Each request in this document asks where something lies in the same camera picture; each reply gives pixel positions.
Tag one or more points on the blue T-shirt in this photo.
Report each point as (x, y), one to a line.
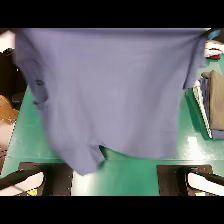
(110, 90)

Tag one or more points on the white striped folded garment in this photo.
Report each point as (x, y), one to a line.
(203, 103)

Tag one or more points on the olive brown folded garment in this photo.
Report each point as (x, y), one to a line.
(217, 100)

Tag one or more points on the red garment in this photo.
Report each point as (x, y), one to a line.
(215, 57)

